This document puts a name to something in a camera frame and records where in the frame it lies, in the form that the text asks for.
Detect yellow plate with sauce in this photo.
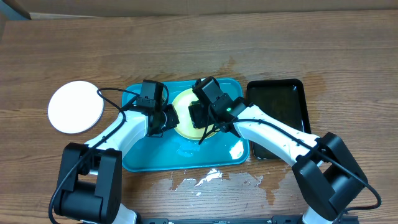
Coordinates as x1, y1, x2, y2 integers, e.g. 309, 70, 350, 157
172, 88, 205, 140

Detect white plate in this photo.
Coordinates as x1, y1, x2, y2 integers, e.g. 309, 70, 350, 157
47, 81, 104, 134

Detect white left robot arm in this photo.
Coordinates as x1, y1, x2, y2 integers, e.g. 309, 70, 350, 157
49, 104, 179, 223

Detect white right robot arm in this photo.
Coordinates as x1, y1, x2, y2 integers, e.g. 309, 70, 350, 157
188, 98, 368, 223

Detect teal plastic tray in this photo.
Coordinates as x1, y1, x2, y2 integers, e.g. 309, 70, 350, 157
121, 78, 251, 173

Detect black water tray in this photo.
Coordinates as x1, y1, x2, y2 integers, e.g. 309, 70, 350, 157
246, 78, 312, 161

